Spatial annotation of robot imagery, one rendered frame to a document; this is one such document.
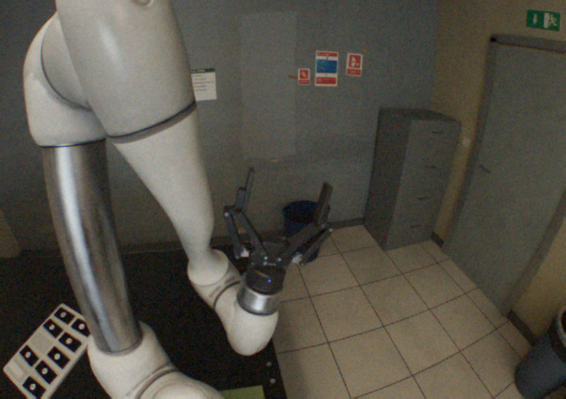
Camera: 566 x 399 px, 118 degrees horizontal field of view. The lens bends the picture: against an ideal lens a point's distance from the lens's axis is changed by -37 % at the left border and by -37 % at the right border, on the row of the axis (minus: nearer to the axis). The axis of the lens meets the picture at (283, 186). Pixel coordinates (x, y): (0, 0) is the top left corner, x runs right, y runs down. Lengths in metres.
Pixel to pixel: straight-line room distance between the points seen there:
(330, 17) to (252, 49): 0.71
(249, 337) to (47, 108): 0.52
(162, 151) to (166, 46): 0.10
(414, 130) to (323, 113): 0.79
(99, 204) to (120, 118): 0.19
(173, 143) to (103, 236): 0.21
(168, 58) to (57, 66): 0.12
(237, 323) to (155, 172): 0.38
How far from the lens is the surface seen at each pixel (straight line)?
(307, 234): 0.49
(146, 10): 0.24
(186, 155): 0.28
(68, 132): 0.37
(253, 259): 0.50
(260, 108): 2.24
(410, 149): 2.30
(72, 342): 1.16
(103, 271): 0.45
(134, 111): 0.24
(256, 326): 0.56
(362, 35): 2.50
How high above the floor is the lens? 1.72
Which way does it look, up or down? 27 degrees down
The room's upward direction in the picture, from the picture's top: straight up
